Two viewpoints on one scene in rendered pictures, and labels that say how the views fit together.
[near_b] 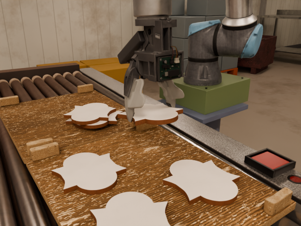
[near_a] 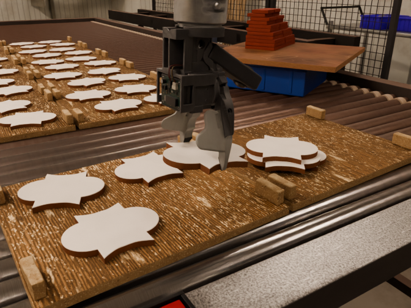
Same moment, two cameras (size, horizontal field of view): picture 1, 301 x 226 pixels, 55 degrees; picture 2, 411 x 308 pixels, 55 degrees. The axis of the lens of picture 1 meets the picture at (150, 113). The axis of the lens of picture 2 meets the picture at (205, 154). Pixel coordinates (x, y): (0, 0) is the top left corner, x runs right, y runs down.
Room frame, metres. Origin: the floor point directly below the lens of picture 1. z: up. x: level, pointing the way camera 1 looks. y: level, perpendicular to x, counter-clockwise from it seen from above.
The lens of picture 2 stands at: (0.60, -0.60, 1.28)
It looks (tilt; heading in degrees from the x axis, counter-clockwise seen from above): 23 degrees down; 90
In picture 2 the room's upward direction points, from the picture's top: straight up
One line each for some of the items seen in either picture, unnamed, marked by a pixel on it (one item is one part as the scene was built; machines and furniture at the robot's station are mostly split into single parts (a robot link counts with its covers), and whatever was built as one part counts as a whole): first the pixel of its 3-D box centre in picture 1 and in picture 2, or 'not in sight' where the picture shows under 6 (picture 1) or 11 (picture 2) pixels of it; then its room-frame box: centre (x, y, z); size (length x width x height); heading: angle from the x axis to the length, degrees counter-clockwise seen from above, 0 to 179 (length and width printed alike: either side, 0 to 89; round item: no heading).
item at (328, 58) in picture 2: not in sight; (286, 52); (0.92, 0.99, 1.03); 0.50 x 0.50 x 0.02; 60
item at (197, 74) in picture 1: (202, 68); not in sight; (1.13, -0.21, 1.01); 0.15 x 0.15 x 0.10
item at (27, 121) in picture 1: (69, 116); (301, 150); (0.82, 0.25, 0.93); 0.41 x 0.35 x 0.02; 34
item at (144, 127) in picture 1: (146, 124); (269, 190); (0.71, 0.01, 0.95); 0.06 x 0.02 x 0.03; 125
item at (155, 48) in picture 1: (156, 49); (194, 68); (0.59, -0.01, 1.16); 0.09 x 0.08 x 0.12; 35
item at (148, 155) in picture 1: (145, 182); (133, 201); (0.48, 0.01, 0.93); 0.41 x 0.35 x 0.02; 35
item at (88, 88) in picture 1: (85, 88); (405, 141); (1.06, 0.25, 0.95); 0.06 x 0.02 x 0.03; 124
